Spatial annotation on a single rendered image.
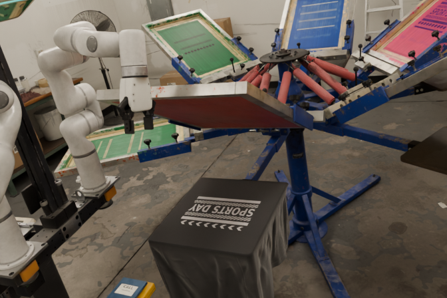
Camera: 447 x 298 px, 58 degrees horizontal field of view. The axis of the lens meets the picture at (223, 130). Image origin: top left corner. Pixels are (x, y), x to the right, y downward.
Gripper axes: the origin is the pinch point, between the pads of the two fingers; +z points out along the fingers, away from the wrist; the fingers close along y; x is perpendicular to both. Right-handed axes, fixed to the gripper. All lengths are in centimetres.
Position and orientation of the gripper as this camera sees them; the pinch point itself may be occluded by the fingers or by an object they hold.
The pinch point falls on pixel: (139, 128)
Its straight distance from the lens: 123.0
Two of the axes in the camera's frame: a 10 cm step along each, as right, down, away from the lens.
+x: 9.0, 0.0, -4.4
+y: -4.3, 1.4, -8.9
